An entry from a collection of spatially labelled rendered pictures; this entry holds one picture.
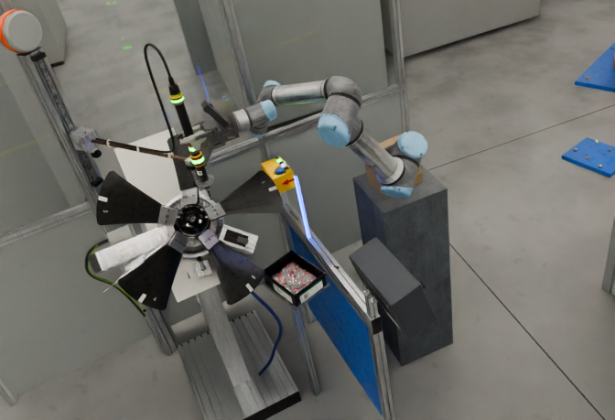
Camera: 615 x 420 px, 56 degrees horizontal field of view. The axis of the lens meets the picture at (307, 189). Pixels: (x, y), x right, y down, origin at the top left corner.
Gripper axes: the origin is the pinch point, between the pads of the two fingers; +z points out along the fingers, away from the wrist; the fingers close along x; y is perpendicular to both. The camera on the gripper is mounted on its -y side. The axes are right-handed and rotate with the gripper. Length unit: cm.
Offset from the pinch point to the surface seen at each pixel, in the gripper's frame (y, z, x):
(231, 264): 51, -1, -15
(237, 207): 34.4, -11.0, -4.1
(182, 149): 15.2, -0.8, 19.2
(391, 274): 29, -38, -74
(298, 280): 69, -23, -19
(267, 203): 36.0, -22.1, -7.3
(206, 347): 147, 20, 42
